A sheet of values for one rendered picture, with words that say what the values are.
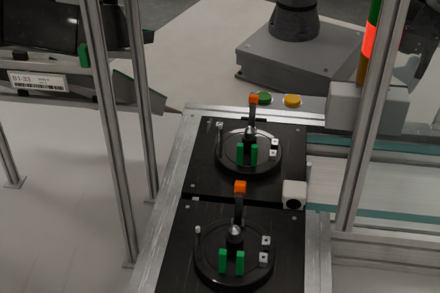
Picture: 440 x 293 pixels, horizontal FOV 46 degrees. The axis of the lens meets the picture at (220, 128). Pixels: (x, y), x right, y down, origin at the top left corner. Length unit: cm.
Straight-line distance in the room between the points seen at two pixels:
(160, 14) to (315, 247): 295
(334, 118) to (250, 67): 66
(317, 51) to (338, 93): 66
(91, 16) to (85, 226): 55
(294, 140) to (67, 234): 51
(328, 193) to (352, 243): 14
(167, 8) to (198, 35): 211
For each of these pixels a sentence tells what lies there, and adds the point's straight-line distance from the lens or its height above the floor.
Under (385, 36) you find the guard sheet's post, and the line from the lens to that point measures 73.
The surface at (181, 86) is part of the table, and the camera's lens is 148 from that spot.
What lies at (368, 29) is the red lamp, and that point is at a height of 135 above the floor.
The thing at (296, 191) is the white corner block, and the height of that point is 99.
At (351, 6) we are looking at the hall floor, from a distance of 393.
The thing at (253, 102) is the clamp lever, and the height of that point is 106.
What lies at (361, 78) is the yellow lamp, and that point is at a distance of 80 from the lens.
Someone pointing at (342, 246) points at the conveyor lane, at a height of 92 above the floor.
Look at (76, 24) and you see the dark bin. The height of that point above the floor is 135.
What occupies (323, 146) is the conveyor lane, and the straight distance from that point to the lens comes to 118.
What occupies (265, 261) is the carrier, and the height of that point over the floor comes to 101.
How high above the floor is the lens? 171
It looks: 40 degrees down
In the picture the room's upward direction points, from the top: straight up
